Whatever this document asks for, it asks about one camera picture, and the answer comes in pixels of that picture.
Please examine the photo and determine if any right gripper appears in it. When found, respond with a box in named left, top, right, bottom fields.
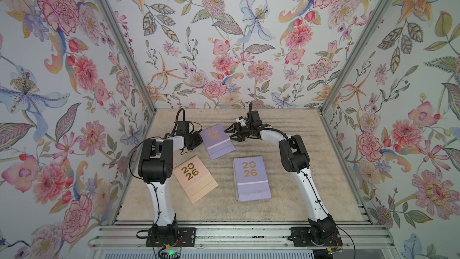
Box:
left=224, top=122, right=254, bottom=141

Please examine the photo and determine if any purple calendar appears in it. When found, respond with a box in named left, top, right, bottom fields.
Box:
left=233, top=156, right=271, bottom=202
left=200, top=124, right=236, bottom=160

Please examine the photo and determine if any peach desk calendar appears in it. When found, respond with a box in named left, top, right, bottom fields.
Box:
left=173, top=156, right=219, bottom=204

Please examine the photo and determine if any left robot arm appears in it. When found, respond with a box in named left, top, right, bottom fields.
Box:
left=138, top=120, right=201, bottom=248

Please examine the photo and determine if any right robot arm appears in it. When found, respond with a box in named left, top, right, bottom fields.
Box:
left=225, top=110, right=343, bottom=247

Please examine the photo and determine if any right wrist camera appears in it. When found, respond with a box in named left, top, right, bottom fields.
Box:
left=236, top=116, right=247, bottom=127

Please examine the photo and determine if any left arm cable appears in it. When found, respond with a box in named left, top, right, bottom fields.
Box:
left=128, top=136, right=162, bottom=188

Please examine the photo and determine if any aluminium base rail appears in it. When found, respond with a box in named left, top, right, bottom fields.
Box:
left=89, top=221, right=395, bottom=251

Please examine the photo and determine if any left corner aluminium post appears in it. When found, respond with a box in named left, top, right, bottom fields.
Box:
left=96, top=0, right=156, bottom=115

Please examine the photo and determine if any corner aluminium post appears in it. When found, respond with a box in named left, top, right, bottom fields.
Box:
left=319, top=0, right=392, bottom=116
left=96, top=0, right=156, bottom=115

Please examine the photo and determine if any right corner aluminium post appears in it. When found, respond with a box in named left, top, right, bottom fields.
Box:
left=319, top=0, right=392, bottom=116

